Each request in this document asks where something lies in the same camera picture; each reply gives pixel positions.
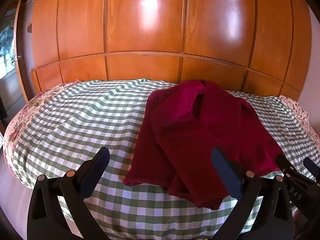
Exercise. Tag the wooden wardrobe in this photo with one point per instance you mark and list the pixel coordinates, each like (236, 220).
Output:
(150, 30)

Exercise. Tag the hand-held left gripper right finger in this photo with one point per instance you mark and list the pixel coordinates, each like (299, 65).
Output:
(226, 172)

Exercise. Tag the green checked blanket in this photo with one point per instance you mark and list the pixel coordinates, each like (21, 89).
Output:
(75, 117)

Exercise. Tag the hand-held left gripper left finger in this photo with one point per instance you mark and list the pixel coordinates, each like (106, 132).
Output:
(97, 165)

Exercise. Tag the dark red knit garment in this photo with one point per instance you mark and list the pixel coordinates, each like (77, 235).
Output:
(200, 135)

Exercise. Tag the window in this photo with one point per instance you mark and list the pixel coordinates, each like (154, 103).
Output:
(6, 47)

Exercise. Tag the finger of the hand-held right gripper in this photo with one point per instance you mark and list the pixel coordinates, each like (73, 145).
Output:
(284, 165)
(312, 168)

